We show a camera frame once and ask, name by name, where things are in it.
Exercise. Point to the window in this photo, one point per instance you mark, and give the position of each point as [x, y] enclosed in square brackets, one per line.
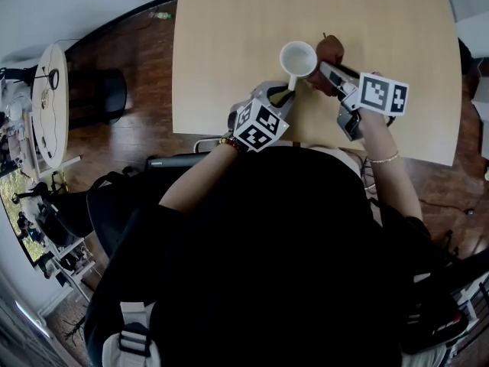
[19, 212]

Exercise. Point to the white mug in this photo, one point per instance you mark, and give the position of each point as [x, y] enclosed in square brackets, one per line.
[298, 60]

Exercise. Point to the black office chair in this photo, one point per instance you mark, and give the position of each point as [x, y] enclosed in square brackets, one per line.
[114, 205]

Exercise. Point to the white box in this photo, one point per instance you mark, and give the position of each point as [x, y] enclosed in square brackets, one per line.
[482, 98]

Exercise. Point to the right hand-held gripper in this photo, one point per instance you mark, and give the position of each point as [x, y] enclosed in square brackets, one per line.
[382, 94]

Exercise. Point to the person's black shirt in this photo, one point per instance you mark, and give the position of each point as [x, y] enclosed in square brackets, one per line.
[267, 262]

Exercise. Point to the black round stool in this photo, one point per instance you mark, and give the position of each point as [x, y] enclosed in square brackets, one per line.
[97, 94]

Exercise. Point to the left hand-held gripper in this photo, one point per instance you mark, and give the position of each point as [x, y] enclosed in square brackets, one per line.
[255, 124]

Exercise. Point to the person's right forearm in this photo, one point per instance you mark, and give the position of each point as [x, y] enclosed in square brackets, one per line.
[393, 174]

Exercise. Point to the person's left forearm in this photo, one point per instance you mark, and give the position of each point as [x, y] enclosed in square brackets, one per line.
[198, 182]

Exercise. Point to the brown cloth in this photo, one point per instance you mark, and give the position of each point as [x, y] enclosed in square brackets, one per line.
[331, 49]

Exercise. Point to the round white side table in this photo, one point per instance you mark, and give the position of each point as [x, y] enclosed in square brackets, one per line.
[51, 128]

